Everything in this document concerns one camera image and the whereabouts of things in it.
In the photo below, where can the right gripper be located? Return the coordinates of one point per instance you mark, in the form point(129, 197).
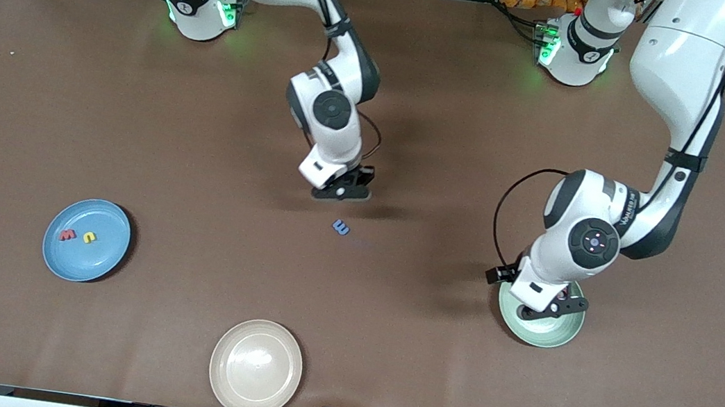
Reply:
point(364, 174)

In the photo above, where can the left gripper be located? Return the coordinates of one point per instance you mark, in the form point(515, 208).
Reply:
point(509, 274)

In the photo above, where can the blue foam lowercase m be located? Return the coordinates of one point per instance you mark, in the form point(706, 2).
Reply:
point(341, 227)

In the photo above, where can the yellow foam letter u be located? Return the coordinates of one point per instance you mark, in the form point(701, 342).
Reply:
point(90, 238)

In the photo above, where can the red foam letter w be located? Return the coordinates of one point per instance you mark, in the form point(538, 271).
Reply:
point(68, 235)

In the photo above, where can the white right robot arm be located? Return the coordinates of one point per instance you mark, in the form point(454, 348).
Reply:
point(329, 136)

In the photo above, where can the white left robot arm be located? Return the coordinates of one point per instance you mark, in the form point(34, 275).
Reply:
point(566, 251)

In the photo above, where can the green plate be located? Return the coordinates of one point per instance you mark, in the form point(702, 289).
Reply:
point(548, 333)

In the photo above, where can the beige plate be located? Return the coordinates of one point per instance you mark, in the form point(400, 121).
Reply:
point(256, 368)

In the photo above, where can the blue plate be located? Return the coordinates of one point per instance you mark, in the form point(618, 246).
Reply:
point(88, 262)

